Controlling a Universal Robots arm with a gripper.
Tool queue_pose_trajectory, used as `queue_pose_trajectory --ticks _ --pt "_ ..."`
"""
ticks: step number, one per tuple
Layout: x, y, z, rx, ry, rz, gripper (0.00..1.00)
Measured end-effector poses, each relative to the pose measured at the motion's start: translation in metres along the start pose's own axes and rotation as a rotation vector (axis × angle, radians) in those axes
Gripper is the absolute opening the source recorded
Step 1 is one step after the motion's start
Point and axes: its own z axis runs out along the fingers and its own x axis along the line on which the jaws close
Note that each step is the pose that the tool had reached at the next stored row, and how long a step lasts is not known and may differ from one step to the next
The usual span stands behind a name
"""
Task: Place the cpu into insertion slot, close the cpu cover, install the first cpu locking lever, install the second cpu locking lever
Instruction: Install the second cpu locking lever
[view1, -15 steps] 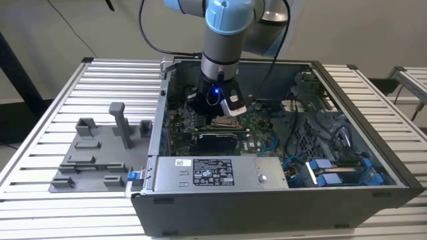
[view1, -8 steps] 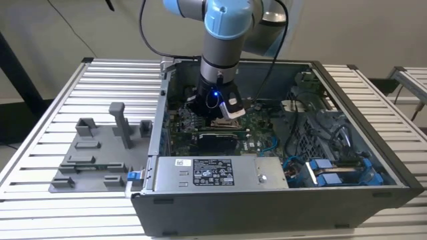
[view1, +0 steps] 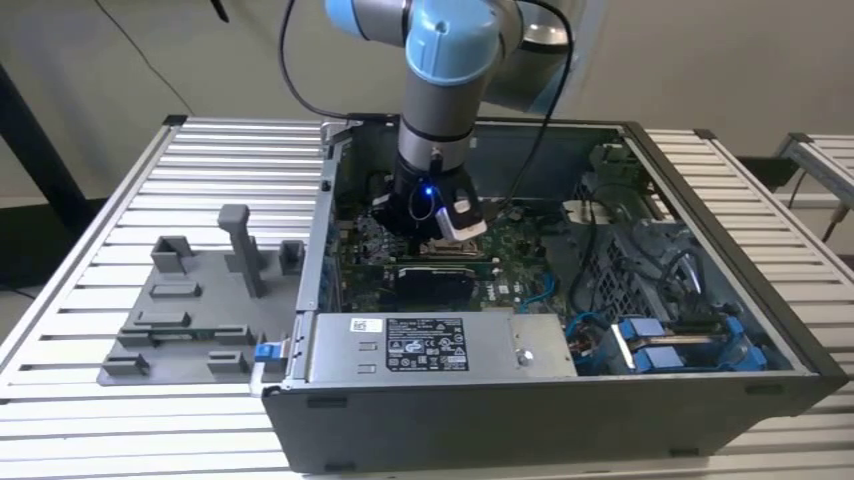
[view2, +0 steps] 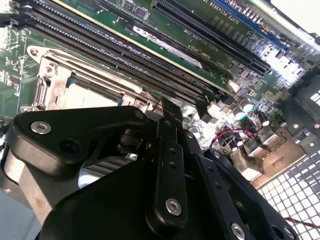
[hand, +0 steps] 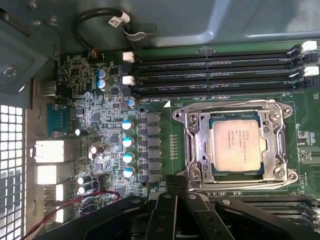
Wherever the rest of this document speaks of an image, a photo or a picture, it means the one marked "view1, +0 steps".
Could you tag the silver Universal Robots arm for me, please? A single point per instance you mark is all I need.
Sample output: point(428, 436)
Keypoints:
point(436, 130)

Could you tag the CPU socket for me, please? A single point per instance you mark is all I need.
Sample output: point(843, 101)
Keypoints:
point(482, 246)

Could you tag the black graphics card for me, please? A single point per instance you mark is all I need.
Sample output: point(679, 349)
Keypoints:
point(434, 287)

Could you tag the green motherboard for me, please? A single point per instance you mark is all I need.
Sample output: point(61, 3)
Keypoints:
point(527, 270)

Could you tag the silver power supply unit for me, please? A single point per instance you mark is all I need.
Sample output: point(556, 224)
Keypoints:
point(334, 350)

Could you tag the blue case latch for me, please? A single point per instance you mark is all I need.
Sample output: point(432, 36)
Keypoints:
point(267, 351)

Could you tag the grey plastic parts rack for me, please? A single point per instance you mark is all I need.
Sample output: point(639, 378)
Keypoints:
point(200, 300)

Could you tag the blue disk carrier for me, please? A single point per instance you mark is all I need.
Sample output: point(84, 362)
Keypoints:
point(643, 330)
point(660, 360)

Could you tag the dark grey PC case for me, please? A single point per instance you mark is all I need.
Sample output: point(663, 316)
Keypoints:
point(467, 430)

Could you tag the black pointed rod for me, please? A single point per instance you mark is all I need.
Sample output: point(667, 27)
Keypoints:
point(220, 10)

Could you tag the metal slat table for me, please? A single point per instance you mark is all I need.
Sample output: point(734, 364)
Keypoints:
point(827, 155)

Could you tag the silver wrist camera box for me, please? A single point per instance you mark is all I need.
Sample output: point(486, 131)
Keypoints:
point(463, 227)

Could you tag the black desk frame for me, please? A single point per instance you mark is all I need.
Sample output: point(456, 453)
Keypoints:
point(44, 165)

